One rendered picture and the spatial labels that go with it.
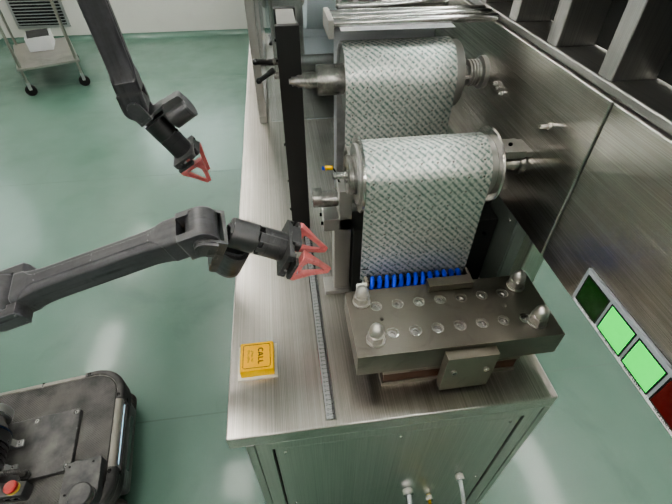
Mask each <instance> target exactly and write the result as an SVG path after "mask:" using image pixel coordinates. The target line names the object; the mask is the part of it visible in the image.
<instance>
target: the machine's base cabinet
mask: <svg viewBox="0 0 672 504"><path fill-rule="evenodd" d="M550 407H551V406H545V407H538V408H530V409H523V410H515V411H508V412H500V413H493V414H486V415H478V416H471V417H463V418H456V419H448V420H441V421H433V422H426V423H418V424H411V425H403V426H396V427H388V428H381V429H373V430H366V431H358V432H351V433H343V434H336V435H328V436H321V437H313V438H306V439H298V440H291V441H283V442H276V443H269V444H261V445H254V446H246V449H247V452H248V455H249V457H250V460H251V463H252V466H253V468H254V471H255V474H256V477H257V479H258V482H259V485H260V488H261V490H262V493H263V496H264V499H265V501H266V504H407V502H406V497H404V496H403V492H402V490H403V489H404V488H407V487H411V488H413V492H414V494H413V495H412V500H413V504H428V502H426V500H425V495H426V494H432V497H433V501H431V503H432V504H462V501H461V493H460V487H459V482H458V481H456V479H455V474H456V473H459V472H460V473H463V475H464V478H465V479H464V480H463V486H464V491H465V499H466V504H479V502H480V501H481V500H482V498H483V497H484V496H485V494H486V493H487V492H488V490H489V489H490V488H491V486H492V485H493V484H494V482H495V481H496V480H497V478H498V477H499V476H500V474H501V473H502V472H503V470H504V469H505V467H506V466H507V465H508V463H509V462H510V461H511V459H512V458H513V457H514V455H515V454H516V453H517V451H518V450H519V449H520V447H521V446H522V445H523V443H524V442H525V441H526V439H527V438H528V437H529V435H530V434H531V433H532V431H533V430H534V428H535V427H536V426H537V424H538V423H539V422H540V420H541V419H542V418H543V416H544V415H545V414H546V412H547V411H548V410H549V408H550Z"/></svg>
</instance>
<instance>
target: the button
mask: <svg viewBox="0 0 672 504"><path fill-rule="evenodd" d="M274 373H275V362H274V344H273V341H267V342H258V343H248V344H241V349H240V375H241V378H246V377H254V376H263V375H271V374H274Z"/></svg>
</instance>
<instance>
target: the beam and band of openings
mask: <svg viewBox="0 0 672 504"><path fill-rule="evenodd" d="M469 1H470V2H472V3H473V4H475V5H485V8H491V9H492V13H498V14H499V17H498V20H499V21H500V22H502V23H503V24H505V25H506V26H508V27H509V28H511V29H512V30H514V31H515V32H517V33H518V34H520V35H521V36H523V37H524V38H526V39H527V40H529V41H530V42H532V43H533V44H535V45H536V46H538V47H539V48H541V49H542V50H544V51H545V52H547V53H548V54H550V55H551V56H553V57H554V58H556V59H557V60H559V61H560V62H562V63H563V64H565V65H566V66H568V67H569V68H571V69H572V70H574V71H575V72H577V73H578V74H580V75H581V76H583V77H584V78H586V79H587V80H589V81H590V82H592V83H593V84H595V85H596V86H598V87H599V88H601V89H602V90H604V91H605V92H607V93H608V94H610V95H611V96H613V97H614V98H616V99H617V100H619V101H620V102H622V103H623V104H624V105H626V106H627V107H629V108H630V109H632V110H633V111H635V112H636V113H638V114H639V115H641V116H642V117H644V118H645V119H647V120H648V121H650V122H651V123H653V124H654V125H656V126H657V127H659V128H660V129H662V130H663V131H665V132H666V133H668V134H669V135H671V136H672V0H469ZM599 46H600V47H599ZM601 47H602V48H601ZM603 48H604V49H603ZM658 78H659V79H658ZM663 81H664V82H663ZM665 82H666V83H665ZM667 83H668V84H667ZM669 84H670V85H669Z"/></svg>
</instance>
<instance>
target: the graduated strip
mask: <svg viewBox="0 0 672 504"><path fill-rule="evenodd" d="M304 241H305V245H308V246H312V247H313V242H312V240H310V239H309V238H308V237H307V236H304ZM307 266H308V269H316V265H313V264H309V263H308V264H307ZM309 283H310V292H311V300H312V309H313V317H314V326H315V334H316V343H317V351H318V360H319V368H320V377H321V385H322V394H323V403H324V411H325V420H326V421H328V420H336V419H337V416H336V408H335V401H334V394H333V387H332V379H331V372H330V365H329V358H328V350H327V343H326V336H325V329H324V321H323V314H322V307H321V300H320V292H319V285H318V278H317V275H311V276H309Z"/></svg>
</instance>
